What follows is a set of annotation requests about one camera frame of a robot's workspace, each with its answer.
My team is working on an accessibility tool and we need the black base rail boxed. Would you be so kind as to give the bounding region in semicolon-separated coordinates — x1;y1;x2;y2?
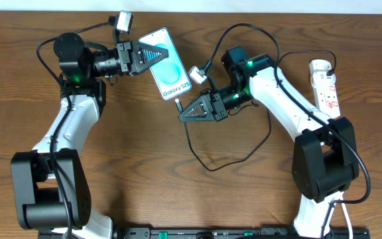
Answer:
117;226;370;239

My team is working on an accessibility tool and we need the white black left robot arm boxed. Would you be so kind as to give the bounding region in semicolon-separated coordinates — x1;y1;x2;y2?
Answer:
11;33;168;238

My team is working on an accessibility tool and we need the black charger cable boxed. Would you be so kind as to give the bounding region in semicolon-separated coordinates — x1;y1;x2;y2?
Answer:
174;50;338;173

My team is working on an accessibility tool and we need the blue screen smartphone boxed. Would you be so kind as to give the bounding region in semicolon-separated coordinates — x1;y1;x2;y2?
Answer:
139;27;192;100

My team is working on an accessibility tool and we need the white power strip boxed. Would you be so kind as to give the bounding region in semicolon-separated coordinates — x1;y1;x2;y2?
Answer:
309;59;341;118

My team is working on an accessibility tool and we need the white power strip cord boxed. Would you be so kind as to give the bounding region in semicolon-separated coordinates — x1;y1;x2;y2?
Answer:
340;195;354;239

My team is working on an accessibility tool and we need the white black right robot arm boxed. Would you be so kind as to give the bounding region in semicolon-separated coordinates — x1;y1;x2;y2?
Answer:
178;46;359;238

